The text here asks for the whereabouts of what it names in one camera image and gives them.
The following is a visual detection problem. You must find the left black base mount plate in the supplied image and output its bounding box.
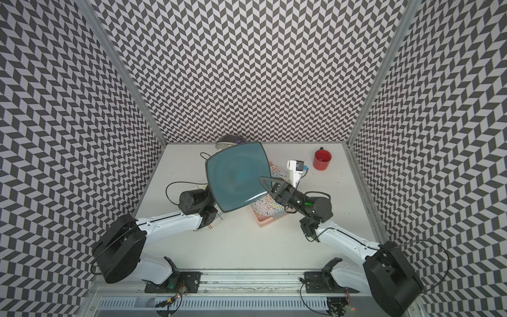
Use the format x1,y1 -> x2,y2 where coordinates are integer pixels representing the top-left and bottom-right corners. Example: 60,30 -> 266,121
145,272 -> 202,294

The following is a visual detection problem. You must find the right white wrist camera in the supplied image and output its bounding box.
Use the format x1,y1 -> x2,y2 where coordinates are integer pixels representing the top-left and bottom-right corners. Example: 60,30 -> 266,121
287,160 -> 308,188

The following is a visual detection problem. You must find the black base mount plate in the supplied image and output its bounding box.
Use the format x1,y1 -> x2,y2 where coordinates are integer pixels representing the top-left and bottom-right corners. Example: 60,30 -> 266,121
301,272 -> 359,294
145,272 -> 202,294

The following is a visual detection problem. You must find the round mirror on wire stand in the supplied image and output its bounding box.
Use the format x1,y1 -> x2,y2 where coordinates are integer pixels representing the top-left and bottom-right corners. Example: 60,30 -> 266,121
215,135 -> 247,151

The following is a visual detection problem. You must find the colourful speckled round plate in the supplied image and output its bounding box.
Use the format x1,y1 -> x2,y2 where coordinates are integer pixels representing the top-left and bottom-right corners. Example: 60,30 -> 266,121
250,164 -> 290,219

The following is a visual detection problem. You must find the dark teal square plate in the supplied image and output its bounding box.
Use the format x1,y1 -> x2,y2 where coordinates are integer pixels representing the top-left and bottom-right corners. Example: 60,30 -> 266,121
205,143 -> 271,213

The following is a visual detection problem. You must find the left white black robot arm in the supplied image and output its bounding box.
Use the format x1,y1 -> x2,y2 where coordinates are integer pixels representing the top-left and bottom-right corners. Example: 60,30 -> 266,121
92,188 -> 218,285

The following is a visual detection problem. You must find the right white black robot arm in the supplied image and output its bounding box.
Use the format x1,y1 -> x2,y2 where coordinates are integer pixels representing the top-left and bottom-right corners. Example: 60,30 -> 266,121
259,177 -> 423,316

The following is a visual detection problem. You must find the white plaid round plate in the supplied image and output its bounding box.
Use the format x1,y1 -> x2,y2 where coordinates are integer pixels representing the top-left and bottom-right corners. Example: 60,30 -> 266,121
194,212 -> 224,232

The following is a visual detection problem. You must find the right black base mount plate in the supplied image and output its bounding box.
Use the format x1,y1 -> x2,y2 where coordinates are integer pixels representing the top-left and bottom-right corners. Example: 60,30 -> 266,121
301,272 -> 359,294

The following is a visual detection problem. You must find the aluminium front rail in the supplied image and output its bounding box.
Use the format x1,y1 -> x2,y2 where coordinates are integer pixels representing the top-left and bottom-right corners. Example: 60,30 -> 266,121
91,269 -> 372,297

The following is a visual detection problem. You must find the red mug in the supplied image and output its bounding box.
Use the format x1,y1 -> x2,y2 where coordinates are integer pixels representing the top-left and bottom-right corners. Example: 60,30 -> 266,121
313,147 -> 332,171

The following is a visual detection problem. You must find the pink plastic basket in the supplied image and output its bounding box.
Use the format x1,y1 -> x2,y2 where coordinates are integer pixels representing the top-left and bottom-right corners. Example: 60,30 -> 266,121
250,161 -> 289,227

